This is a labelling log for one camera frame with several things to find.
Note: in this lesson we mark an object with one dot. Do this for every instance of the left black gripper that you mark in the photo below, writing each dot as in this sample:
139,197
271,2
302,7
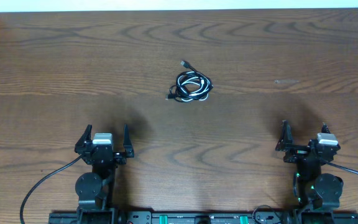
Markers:
85,151

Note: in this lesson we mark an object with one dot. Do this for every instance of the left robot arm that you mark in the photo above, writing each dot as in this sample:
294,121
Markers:
95,188

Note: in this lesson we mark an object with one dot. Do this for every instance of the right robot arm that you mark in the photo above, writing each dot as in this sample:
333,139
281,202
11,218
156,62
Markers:
318,193

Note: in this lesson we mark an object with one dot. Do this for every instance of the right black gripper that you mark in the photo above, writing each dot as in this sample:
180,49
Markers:
286,143

